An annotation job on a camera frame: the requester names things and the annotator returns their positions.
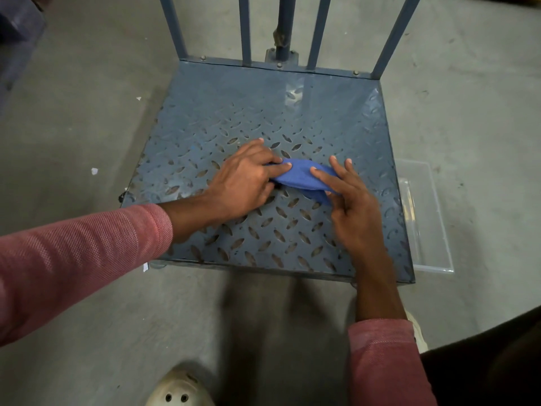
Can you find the person's left hand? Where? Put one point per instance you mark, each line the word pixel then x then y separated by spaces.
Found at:
pixel 243 186

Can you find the person's right hand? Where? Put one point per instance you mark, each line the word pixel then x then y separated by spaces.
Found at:
pixel 357 215

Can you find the blue cleaning cloth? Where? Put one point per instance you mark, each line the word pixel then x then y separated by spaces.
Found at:
pixel 302 177

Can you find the person's right forearm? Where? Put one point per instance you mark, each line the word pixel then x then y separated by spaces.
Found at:
pixel 384 334

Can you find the person's left forearm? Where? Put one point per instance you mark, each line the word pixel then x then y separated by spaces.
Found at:
pixel 76 266

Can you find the person's right white clog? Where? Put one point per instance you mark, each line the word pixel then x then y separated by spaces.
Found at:
pixel 418 331

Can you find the person's white clog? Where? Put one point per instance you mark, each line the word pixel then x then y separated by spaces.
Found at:
pixel 418 331
pixel 181 389

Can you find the person's dark brown trousers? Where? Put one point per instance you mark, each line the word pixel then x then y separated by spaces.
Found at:
pixel 486 363

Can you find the person's left white clog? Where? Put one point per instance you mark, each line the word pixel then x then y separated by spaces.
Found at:
pixel 181 389

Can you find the clear plastic container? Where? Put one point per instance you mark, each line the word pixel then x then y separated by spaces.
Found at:
pixel 427 224

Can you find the blue wooden pallet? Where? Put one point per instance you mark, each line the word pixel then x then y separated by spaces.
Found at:
pixel 17 33

